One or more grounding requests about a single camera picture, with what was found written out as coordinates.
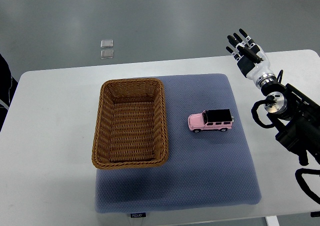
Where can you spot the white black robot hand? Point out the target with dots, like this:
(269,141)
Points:
(250,58)

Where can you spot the pink toy car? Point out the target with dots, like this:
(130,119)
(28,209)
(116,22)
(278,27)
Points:
(211,120)

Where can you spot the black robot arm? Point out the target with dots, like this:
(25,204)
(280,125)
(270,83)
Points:
(297,119)

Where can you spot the brown wicker basket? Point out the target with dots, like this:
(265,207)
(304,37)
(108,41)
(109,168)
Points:
(131,125)

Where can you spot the blue grey foam mat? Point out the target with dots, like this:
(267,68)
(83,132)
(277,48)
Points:
(205,169)

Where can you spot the upper floor metal plate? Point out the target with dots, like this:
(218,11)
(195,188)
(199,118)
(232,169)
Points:
(107,43)

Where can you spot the white table leg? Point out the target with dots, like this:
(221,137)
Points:
(272,221)

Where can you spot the dark object at left edge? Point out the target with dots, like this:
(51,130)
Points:
(8,86)

